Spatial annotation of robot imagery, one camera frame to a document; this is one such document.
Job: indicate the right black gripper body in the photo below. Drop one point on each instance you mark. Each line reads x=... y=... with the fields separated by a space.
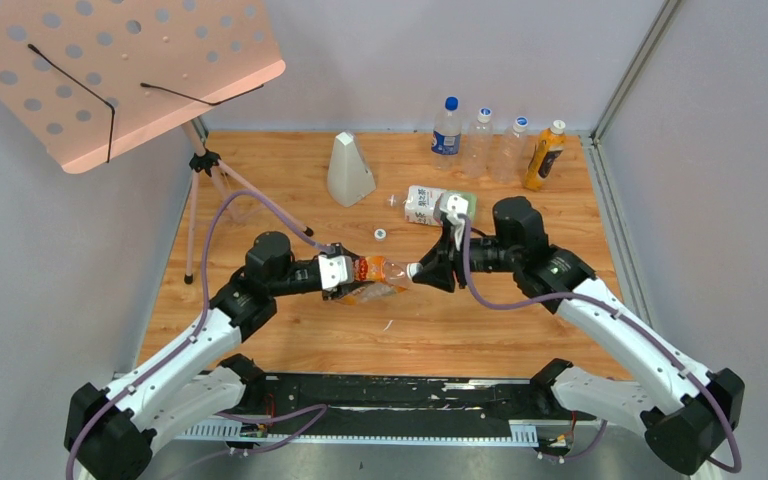
x=487 y=257

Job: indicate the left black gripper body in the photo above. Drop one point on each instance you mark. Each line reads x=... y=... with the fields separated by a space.
x=341 y=289

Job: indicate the white bottle cap green print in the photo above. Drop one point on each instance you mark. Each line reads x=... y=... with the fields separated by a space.
x=412 y=269

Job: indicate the orange label plastic bottle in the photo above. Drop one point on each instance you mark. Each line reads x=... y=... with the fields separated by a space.
x=380 y=277

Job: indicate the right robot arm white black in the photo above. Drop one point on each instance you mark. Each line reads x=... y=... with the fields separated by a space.
x=682 y=409

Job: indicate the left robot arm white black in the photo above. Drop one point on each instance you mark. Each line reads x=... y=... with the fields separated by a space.
x=115 y=431

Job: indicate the white green label bottle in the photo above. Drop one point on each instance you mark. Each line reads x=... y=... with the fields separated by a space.
x=429 y=205

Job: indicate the clear empty bottle right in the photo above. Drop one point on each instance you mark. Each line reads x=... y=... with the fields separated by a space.
x=504 y=164

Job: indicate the clear empty bottle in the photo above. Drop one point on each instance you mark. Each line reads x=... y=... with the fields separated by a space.
x=478 y=143
x=504 y=164

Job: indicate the clear empty bottle left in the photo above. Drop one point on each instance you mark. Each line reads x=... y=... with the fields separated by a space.
x=478 y=143

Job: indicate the orange juice bottle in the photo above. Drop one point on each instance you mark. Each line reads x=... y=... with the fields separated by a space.
x=548 y=147

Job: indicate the blue cap water bottle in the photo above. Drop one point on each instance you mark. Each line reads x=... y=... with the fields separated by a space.
x=446 y=134

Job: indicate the beige metronome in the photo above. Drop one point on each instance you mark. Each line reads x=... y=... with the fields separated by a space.
x=349 y=177

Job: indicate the pink music stand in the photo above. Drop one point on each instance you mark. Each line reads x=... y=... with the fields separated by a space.
x=97 y=100

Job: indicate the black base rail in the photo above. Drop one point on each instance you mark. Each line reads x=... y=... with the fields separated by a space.
x=355 y=409

